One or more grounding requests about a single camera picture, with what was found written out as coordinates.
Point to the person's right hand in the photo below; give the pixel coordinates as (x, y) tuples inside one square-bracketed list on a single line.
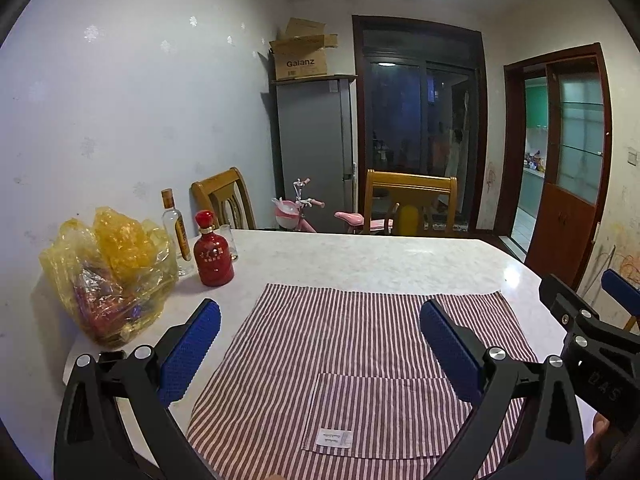
[(597, 440)]

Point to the pink children's bicycle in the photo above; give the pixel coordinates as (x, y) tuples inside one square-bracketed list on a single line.
[(287, 217)]

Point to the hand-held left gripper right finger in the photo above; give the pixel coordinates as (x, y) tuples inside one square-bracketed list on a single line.
[(450, 355)]

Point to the yellow plastic bag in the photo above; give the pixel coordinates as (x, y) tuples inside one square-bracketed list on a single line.
[(120, 245)]

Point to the grey refrigerator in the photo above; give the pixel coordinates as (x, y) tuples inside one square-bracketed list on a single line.
[(310, 145)]

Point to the wooden chair with oval back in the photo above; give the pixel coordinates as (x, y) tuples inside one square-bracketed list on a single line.
[(215, 182)]

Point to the black flat object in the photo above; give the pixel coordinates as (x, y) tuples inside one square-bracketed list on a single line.
[(112, 356)]

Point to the dark sliding glass door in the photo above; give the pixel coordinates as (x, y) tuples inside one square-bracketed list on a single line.
[(400, 110)]

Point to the red ceramic bottle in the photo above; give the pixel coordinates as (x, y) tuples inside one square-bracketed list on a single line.
[(214, 260)]

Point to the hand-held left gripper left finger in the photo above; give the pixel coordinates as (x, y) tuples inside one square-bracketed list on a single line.
[(192, 350)]

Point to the cardboard box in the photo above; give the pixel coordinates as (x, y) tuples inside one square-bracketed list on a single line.
[(300, 62)]

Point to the yellow rounded object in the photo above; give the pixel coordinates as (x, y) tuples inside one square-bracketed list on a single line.
[(407, 220)]

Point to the clear glass liquor bottle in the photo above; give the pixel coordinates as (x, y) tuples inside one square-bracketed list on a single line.
[(170, 220)]

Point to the wooden chair with flat back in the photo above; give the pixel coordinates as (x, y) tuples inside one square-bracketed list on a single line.
[(410, 180)]

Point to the brown wooden glass door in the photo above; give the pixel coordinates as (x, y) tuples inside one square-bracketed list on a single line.
[(562, 225)]

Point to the red striped cloth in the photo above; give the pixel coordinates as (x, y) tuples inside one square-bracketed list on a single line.
[(300, 340)]

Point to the clear drinking glass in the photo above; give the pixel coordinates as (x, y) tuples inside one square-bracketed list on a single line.
[(227, 237)]

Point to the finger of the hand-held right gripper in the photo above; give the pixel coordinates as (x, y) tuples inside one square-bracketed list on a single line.
[(560, 300), (622, 287)]

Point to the white light switch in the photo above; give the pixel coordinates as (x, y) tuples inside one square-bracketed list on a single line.
[(633, 157)]

